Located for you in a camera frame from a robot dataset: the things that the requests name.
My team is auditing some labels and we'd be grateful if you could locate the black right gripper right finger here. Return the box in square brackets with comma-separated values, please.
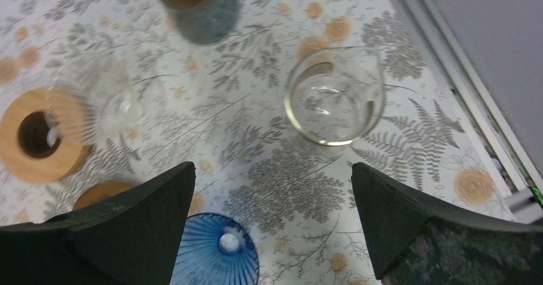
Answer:
[352, 163, 542, 284]

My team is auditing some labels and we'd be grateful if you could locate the clear ribbed glass dripper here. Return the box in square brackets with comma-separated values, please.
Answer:
[45, 52, 145, 145]

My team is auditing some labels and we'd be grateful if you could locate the blue ribbed glass dripper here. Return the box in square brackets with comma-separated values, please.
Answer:
[170, 213, 260, 285]

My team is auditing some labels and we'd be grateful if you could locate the light wooden dripper ring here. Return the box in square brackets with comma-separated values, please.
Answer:
[0, 87, 92, 185]

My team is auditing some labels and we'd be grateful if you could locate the dark wooden dripper ring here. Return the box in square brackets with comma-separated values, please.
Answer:
[72, 181, 135, 212]

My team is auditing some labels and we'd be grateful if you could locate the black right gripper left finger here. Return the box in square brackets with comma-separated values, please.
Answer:
[1, 161, 196, 284]

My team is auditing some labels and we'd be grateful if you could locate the clear glass carafe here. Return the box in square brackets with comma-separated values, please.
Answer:
[284, 46, 386, 147]

